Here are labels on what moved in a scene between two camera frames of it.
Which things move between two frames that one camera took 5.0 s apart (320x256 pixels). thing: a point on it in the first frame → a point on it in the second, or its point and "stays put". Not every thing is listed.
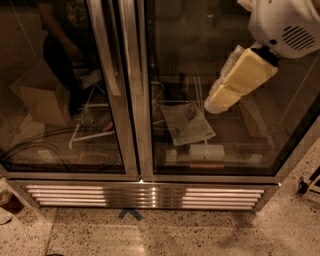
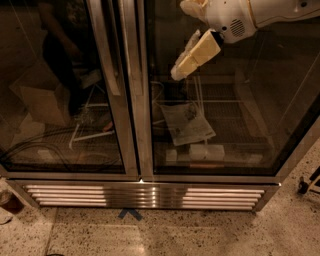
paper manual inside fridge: x=185 y=123 stays put
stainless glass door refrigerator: x=102 y=106 stays put
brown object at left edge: x=10 y=202 stays put
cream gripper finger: x=244 y=70 → x=199 y=48
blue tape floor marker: x=132 y=211 stays put
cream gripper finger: x=248 y=4 → x=195 y=8
